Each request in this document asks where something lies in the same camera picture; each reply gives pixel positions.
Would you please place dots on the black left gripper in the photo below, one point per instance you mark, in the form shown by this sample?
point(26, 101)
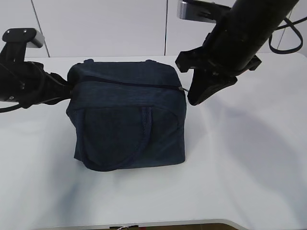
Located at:
point(26, 83)

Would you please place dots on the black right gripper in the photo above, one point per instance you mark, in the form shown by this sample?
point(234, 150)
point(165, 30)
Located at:
point(228, 51)

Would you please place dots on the dark blue lunch bag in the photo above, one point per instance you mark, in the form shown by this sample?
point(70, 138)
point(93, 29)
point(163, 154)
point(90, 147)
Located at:
point(127, 115)

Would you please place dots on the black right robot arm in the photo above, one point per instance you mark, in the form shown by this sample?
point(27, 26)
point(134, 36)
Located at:
point(266, 13)

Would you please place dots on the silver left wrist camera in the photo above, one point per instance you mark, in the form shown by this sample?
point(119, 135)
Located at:
point(32, 37)

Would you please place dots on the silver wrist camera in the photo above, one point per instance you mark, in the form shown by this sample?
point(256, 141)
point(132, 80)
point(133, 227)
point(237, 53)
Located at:
point(32, 37)
point(201, 11)

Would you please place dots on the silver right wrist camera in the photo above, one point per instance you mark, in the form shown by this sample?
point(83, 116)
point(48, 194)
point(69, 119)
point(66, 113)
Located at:
point(201, 11)

